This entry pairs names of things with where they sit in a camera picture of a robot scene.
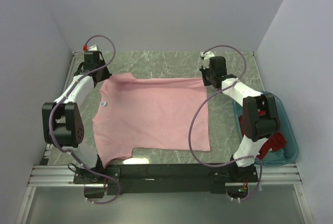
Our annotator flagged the aluminium rail frame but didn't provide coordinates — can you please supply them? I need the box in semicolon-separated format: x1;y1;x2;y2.
16;51;314;223

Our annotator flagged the black base beam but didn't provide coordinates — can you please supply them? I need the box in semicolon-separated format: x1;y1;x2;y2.
73;164;258;198

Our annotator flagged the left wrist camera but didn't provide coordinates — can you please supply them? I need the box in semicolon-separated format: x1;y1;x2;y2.
83;44;99;52

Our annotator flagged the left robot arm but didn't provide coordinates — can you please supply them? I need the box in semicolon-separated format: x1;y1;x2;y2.
42;49;116;183

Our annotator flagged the red t shirt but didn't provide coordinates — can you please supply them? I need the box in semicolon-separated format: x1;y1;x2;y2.
236;116;287;160

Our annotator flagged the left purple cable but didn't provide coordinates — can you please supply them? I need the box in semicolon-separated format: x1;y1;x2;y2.
49;35;122;205

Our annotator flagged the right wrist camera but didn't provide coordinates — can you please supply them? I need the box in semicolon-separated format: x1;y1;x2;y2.
200;51;215;60

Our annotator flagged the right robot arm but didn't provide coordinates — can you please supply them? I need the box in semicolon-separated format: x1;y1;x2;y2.
199;52;280;180

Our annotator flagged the pink t shirt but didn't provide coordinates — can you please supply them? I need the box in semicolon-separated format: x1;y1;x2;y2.
93;73;210;167

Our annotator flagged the blue plastic basket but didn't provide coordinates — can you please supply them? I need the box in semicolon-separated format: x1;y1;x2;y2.
232;91;299;167

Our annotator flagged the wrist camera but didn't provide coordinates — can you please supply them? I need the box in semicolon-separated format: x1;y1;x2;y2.
83;44;99;52
200;51;215;60

